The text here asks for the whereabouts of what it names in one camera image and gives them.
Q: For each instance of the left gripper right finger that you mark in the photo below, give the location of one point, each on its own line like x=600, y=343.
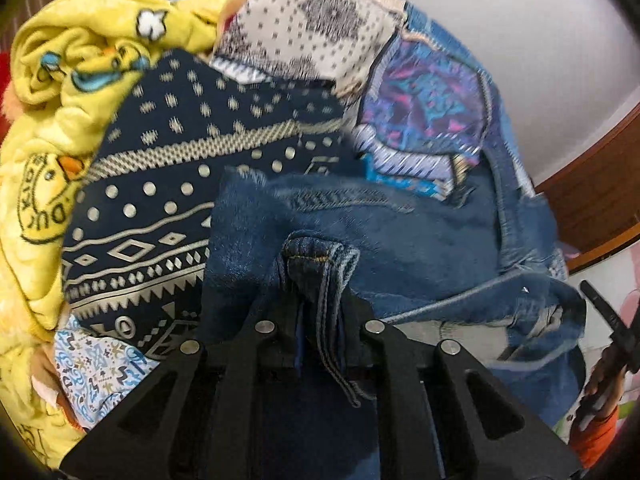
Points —
x=391, y=364

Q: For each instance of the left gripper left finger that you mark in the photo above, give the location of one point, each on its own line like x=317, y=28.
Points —
x=259, y=351

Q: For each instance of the blue denim jacket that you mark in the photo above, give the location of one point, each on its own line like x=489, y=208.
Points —
x=447, y=240

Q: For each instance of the orange sleeve forearm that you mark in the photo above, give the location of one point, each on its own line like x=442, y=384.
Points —
x=591, y=443

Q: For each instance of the person right hand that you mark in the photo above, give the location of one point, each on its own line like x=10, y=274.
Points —
x=604, y=389

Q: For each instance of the navy patterned sweater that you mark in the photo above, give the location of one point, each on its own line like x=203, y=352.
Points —
x=135, y=252

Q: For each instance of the blue patchwork bedspread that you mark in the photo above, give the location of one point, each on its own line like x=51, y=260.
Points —
x=360, y=60

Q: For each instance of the yellow duck print blanket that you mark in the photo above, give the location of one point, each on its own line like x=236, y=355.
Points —
x=72, y=64

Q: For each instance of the red plush item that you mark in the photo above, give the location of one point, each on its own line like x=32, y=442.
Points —
x=9, y=109

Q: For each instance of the wooden wardrobe door frame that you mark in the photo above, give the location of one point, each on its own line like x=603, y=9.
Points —
x=595, y=198

